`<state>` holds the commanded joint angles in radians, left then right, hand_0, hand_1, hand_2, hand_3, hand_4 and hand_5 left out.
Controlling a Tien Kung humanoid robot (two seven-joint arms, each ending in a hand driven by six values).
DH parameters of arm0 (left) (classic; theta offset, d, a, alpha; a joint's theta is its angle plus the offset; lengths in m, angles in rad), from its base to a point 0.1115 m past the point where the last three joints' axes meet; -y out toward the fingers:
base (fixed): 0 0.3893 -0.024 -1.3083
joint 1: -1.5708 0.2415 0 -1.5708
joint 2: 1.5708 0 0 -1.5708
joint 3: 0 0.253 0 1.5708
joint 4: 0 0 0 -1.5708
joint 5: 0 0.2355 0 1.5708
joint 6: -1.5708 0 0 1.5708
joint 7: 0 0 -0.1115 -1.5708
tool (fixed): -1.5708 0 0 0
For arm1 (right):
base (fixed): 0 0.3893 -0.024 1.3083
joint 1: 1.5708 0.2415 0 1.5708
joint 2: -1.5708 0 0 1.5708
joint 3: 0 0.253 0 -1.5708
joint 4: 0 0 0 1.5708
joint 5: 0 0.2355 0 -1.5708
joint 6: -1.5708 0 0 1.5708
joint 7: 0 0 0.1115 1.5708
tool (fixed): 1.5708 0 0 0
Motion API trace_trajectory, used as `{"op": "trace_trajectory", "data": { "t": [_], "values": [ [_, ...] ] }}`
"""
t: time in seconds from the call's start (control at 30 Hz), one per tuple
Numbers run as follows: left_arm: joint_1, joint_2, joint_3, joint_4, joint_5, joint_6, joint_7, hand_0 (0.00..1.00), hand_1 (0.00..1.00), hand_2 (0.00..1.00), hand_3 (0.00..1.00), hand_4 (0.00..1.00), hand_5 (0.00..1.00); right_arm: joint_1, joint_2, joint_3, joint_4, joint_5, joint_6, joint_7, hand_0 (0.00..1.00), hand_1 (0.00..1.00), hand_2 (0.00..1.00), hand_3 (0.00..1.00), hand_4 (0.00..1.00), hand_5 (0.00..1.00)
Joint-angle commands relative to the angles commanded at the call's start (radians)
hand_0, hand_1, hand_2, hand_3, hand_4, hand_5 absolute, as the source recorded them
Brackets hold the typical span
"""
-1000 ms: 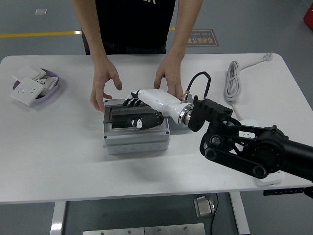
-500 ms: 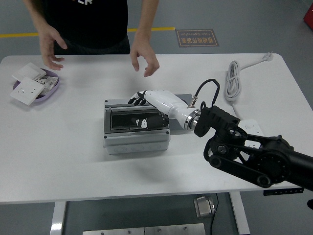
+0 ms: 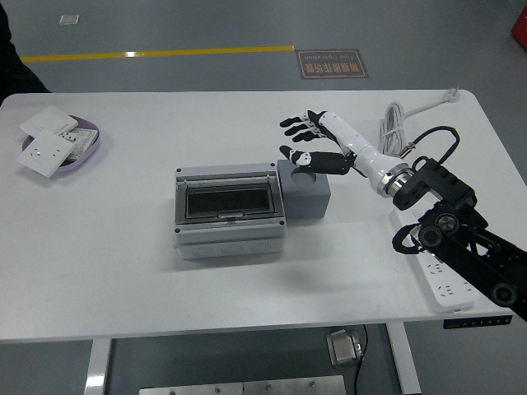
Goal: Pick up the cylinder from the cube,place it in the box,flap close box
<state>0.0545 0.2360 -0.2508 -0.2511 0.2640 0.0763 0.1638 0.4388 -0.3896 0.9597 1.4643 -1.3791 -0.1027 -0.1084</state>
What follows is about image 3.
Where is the white power strip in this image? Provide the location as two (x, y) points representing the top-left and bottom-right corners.
(389, 207), (478, 314)

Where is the white table leg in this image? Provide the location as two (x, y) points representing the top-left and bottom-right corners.
(84, 339), (112, 395)
(385, 323), (422, 395)

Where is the white coiled power cable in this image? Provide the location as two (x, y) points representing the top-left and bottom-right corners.
(378, 86), (461, 157)

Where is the white perforated socket panel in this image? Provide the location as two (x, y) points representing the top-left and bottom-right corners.
(57, 126), (100, 162)

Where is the brown floor sign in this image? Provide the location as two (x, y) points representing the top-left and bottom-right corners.
(295, 49), (370, 81)

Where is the black pedal cable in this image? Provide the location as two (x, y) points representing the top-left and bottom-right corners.
(352, 324), (369, 395)

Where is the purple oval tray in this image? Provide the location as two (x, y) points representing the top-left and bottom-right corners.
(21, 114), (102, 174)

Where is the black table control panel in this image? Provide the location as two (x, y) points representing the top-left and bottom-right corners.
(443, 315), (514, 329)

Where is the red object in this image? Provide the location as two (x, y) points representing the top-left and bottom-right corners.
(510, 7), (527, 47)

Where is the person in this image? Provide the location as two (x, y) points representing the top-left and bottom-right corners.
(0, 7), (53, 96)

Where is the grey cube with round hole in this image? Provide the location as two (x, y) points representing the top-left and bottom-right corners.
(276, 158), (333, 219)

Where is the yellow floor tape line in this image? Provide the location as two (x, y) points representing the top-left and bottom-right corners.
(20, 44), (296, 63)

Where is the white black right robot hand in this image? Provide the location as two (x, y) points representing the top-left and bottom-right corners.
(278, 109), (403, 194)

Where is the grey foot pedal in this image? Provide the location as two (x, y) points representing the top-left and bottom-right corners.
(325, 328), (366, 366)

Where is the metal base plate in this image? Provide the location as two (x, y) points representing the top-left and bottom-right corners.
(138, 374), (347, 395)

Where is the white blank switch plate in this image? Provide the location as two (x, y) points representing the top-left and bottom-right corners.
(19, 105), (80, 136)

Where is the white wall socket plate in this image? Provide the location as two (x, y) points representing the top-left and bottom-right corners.
(16, 130), (76, 179)

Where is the grey junction box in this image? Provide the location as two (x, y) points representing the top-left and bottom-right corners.
(172, 161), (287, 260)

